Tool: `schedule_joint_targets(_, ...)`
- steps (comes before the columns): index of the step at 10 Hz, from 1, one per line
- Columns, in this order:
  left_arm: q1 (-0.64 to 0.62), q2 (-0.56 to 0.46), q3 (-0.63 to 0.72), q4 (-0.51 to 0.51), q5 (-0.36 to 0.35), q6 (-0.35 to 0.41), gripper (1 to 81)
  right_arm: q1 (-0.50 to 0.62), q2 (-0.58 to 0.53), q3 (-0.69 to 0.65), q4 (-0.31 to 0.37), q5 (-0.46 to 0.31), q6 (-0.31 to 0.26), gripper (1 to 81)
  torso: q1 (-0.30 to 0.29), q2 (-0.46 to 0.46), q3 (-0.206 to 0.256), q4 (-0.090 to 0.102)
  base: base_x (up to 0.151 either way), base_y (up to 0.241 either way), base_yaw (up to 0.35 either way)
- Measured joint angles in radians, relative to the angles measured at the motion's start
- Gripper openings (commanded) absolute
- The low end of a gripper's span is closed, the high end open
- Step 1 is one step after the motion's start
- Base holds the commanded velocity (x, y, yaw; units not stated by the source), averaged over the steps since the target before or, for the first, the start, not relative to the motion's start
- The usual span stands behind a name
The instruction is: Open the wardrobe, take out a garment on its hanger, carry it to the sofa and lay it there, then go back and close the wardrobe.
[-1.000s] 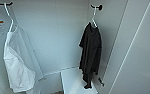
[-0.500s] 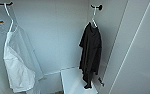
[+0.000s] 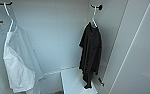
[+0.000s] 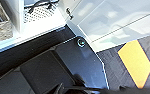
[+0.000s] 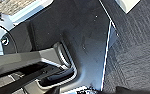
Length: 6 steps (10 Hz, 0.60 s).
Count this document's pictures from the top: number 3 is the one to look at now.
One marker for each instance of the black garment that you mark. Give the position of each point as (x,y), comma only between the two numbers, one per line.
(91,50)

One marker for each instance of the small black door hook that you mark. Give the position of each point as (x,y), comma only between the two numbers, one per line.
(101,81)

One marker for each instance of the white clothes hanger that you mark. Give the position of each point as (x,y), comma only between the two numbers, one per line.
(94,13)
(10,16)

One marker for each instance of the white wardrobe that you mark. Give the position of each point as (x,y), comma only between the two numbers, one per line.
(57,33)

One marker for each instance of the woven storage basket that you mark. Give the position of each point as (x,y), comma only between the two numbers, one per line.
(58,92)

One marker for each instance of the white inner wardrobe shelf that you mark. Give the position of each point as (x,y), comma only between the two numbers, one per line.
(71,83)

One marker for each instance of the white hanging garment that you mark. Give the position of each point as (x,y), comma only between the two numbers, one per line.
(17,66)

